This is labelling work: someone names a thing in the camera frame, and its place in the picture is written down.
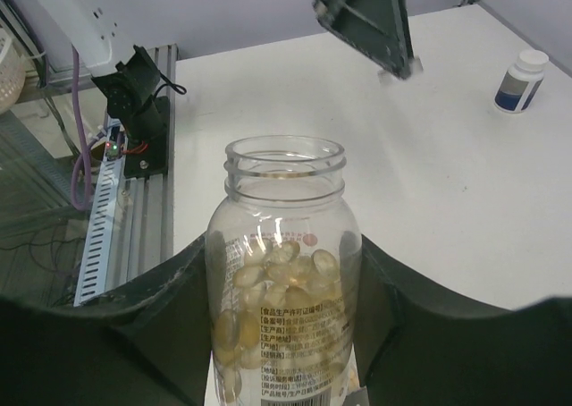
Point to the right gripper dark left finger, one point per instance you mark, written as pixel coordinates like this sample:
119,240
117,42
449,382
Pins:
146,342

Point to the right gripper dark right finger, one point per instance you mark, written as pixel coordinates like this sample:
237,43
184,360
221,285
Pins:
419,343

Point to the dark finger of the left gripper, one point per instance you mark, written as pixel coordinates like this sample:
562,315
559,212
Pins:
378,29

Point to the clear glass pill bottle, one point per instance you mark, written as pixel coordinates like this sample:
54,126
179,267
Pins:
283,257

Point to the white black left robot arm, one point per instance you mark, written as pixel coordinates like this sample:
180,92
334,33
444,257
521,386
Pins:
125,74

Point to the white-capped dark pill bottle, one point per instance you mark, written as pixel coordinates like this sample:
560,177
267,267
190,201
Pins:
521,81

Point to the white woven basket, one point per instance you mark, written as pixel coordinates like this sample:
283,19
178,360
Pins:
12,73

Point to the white slotted cable duct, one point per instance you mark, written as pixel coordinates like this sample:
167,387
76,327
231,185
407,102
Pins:
97,246

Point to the aluminium mounting rail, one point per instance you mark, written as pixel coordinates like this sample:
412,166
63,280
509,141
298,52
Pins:
148,229

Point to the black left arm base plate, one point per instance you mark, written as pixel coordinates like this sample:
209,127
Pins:
148,146

